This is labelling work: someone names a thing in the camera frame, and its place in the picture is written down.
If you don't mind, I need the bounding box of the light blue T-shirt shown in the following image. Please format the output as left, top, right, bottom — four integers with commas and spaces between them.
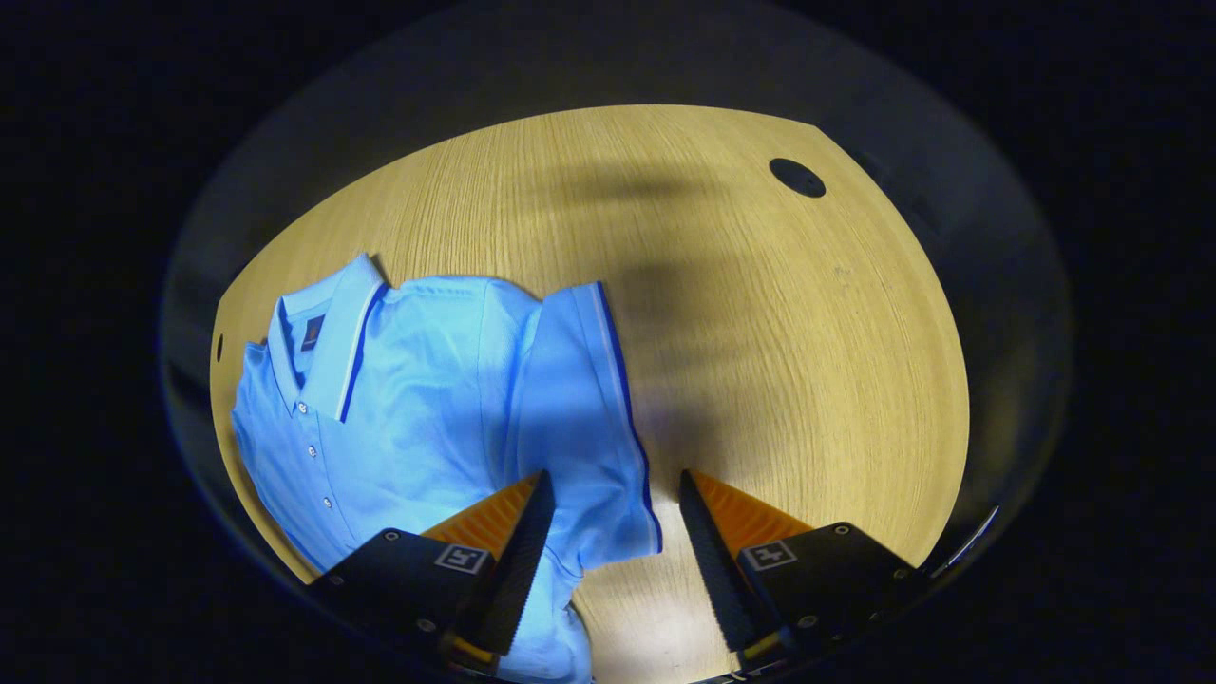
231, 252, 663, 684

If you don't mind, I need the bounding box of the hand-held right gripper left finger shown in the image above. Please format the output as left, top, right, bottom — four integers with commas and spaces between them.
306, 470, 557, 677

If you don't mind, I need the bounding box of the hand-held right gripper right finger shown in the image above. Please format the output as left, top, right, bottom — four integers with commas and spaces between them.
678, 468, 927, 675

